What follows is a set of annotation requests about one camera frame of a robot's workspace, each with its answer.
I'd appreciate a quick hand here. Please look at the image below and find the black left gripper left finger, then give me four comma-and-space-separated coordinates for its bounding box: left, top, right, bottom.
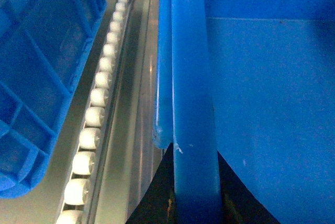
126, 147, 176, 224

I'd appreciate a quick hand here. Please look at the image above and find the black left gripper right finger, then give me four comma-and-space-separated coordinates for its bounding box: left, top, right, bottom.
218, 153, 279, 224

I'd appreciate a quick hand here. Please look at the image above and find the large blue plastic crate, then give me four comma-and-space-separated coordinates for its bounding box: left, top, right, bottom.
154, 0, 334, 223

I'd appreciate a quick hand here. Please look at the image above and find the white roller track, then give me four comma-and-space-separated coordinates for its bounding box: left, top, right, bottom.
56, 0, 132, 223

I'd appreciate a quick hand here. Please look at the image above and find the metal shelf front rail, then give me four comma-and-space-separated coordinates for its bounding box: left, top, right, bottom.
83, 0, 162, 223

